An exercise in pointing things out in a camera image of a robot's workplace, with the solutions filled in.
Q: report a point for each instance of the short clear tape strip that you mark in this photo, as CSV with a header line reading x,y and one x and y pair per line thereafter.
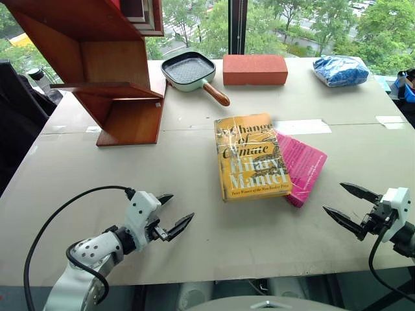
x,y
390,122

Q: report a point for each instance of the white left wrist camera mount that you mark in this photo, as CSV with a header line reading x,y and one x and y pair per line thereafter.
x,y
140,210

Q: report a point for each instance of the blue container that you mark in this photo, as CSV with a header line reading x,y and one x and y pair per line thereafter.
x,y
409,92

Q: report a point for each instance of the long clear tape strip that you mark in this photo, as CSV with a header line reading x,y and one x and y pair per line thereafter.
x,y
304,127

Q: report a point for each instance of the orange-red brick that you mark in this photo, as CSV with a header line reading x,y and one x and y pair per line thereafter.
x,y
254,69

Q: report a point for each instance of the white rounded shape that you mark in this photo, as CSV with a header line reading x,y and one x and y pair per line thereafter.
x,y
194,294

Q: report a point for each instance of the yellow hardcover book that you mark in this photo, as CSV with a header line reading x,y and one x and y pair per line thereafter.
x,y
251,158

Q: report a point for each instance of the black chair with jacket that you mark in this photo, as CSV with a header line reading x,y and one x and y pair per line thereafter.
x,y
19,129

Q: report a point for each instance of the red-brown wooden shelf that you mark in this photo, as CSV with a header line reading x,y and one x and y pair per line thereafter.
x,y
107,61

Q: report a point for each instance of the grey robot torso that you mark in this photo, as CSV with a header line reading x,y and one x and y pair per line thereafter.
x,y
266,304

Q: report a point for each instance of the black window frame post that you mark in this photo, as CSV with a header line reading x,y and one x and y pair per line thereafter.
x,y
238,26

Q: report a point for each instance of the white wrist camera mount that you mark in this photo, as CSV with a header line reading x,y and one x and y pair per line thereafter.
x,y
397,197
140,210

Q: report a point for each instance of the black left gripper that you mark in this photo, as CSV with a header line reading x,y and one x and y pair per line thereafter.
x,y
155,231

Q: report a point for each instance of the mint square grill pan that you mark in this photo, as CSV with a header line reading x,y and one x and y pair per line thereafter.
x,y
188,69

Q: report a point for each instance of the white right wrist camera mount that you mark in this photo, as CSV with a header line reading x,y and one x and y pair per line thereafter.
x,y
397,197

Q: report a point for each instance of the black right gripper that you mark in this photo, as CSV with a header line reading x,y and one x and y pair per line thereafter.
x,y
377,217

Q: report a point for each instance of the blue plastic bag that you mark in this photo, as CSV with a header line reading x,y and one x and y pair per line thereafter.
x,y
340,71

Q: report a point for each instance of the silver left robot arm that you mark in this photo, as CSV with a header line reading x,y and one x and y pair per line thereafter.
x,y
87,249

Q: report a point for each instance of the pink paperback book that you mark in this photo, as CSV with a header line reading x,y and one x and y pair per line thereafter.
x,y
304,165

